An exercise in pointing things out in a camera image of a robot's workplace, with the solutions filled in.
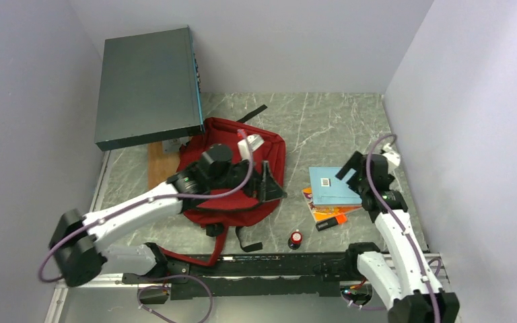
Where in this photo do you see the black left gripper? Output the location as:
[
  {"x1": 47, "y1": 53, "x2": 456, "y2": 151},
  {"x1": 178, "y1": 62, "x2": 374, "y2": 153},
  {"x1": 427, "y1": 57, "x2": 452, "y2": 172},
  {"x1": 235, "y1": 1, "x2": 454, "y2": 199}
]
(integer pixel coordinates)
[{"x1": 209, "y1": 154, "x2": 287, "y2": 201}]

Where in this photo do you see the light blue book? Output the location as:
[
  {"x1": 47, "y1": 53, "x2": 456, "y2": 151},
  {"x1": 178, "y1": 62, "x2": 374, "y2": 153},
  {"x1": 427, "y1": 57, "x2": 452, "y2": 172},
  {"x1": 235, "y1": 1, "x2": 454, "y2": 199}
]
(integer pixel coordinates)
[{"x1": 309, "y1": 166, "x2": 361, "y2": 207}]

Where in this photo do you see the red backpack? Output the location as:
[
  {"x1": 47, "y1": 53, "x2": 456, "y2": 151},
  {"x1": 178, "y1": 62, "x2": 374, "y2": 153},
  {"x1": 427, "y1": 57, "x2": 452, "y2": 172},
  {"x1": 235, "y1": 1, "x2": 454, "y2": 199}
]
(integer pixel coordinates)
[{"x1": 157, "y1": 105, "x2": 286, "y2": 266}]

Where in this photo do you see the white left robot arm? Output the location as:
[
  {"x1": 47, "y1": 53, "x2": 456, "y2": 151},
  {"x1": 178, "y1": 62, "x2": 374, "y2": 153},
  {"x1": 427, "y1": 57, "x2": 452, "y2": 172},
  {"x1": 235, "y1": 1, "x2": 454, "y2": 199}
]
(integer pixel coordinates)
[{"x1": 46, "y1": 140, "x2": 287, "y2": 287}]

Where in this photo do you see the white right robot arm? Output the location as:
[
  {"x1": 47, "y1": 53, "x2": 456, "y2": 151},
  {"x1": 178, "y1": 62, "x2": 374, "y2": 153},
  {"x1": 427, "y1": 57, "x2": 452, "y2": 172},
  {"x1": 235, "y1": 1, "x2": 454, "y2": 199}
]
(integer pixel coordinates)
[{"x1": 336, "y1": 151, "x2": 460, "y2": 322}]

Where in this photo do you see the orange comic book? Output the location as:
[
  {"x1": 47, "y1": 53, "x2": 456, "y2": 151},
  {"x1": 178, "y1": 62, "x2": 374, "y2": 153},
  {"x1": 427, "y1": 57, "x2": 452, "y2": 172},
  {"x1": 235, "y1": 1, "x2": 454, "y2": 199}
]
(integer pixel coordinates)
[{"x1": 302, "y1": 187, "x2": 362, "y2": 224}]

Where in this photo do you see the orange highlighter marker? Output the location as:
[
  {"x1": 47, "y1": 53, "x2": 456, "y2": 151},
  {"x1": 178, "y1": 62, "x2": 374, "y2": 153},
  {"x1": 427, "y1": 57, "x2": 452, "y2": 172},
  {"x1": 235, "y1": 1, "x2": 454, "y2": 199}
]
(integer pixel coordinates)
[{"x1": 316, "y1": 214, "x2": 347, "y2": 231}]

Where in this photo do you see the wooden board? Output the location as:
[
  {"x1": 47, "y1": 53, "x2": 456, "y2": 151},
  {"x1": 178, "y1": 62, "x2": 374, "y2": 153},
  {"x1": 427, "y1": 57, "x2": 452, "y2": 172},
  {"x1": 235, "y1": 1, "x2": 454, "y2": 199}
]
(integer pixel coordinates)
[{"x1": 147, "y1": 142, "x2": 180, "y2": 190}]

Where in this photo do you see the dark grey box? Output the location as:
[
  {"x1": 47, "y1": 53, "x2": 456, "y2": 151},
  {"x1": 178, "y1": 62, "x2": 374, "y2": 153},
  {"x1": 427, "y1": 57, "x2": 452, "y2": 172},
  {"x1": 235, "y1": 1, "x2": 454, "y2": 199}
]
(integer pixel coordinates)
[{"x1": 94, "y1": 27, "x2": 205, "y2": 151}]

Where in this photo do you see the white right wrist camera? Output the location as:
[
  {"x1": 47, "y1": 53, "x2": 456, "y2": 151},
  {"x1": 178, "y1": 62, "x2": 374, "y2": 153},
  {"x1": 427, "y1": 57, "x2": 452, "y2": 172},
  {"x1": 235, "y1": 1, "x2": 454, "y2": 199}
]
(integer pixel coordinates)
[{"x1": 380, "y1": 143, "x2": 401, "y2": 174}]

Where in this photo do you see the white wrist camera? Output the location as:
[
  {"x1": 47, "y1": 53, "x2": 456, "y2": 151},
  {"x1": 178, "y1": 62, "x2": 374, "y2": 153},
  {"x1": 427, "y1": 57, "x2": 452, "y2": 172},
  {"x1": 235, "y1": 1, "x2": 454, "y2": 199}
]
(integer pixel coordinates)
[
  {"x1": 380, "y1": 143, "x2": 401, "y2": 174},
  {"x1": 237, "y1": 129, "x2": 264, "y2": 159}
]

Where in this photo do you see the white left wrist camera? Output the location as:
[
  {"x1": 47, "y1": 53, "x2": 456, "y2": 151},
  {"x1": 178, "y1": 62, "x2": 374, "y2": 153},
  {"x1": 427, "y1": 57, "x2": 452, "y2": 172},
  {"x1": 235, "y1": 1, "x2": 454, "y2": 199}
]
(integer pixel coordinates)
[{"x1": 237, "y1": 129, "x2": 264, "y2": 159}]

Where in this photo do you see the black mounting rail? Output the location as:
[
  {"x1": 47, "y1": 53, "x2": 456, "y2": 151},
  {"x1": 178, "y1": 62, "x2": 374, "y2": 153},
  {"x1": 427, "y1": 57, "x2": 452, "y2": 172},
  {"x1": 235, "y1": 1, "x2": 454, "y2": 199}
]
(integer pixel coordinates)
[{"x1": 122, "y1": 252, "x2": 386, "y2": 300}]

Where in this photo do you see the metal post with base plate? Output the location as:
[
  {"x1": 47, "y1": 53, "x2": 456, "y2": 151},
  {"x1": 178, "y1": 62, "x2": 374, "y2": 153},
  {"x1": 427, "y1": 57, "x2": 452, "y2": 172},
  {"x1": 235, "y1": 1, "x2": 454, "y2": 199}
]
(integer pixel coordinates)
[{"x1": 162, "y1": 137, "x2": 191, "y2": 153}]

